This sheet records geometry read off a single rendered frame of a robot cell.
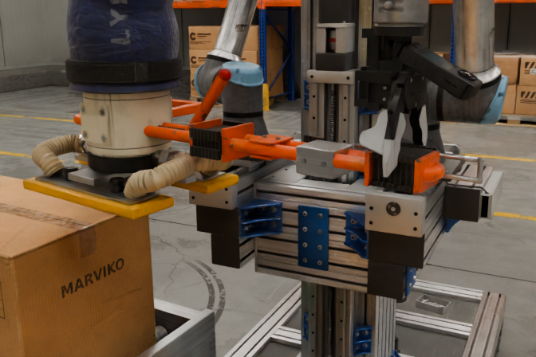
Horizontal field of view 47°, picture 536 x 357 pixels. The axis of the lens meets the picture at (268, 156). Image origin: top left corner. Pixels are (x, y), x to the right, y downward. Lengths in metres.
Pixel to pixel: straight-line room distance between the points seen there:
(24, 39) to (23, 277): 11.84
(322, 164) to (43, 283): 0.69
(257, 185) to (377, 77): 0.88
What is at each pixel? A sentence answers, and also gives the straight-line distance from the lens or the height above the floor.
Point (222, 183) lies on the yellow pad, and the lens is 1.25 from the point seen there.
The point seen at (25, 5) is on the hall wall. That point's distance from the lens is 13.16.
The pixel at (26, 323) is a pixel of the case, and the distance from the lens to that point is 1.38.
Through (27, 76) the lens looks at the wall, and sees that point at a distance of 12.93.
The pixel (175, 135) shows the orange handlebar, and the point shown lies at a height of 1.19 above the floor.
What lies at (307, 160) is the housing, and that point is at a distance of 0.96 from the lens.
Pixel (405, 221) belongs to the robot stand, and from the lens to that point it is 1.45.
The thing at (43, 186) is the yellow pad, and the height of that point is 1.08.
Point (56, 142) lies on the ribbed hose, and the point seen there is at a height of 1.14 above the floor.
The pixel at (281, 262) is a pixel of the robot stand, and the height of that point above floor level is 0.72.
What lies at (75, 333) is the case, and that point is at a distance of 1.49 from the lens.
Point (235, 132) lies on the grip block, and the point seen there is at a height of 1.21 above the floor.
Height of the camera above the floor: 1.41
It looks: 13 degrees down
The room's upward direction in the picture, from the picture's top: 1 degrees counter-clockwise
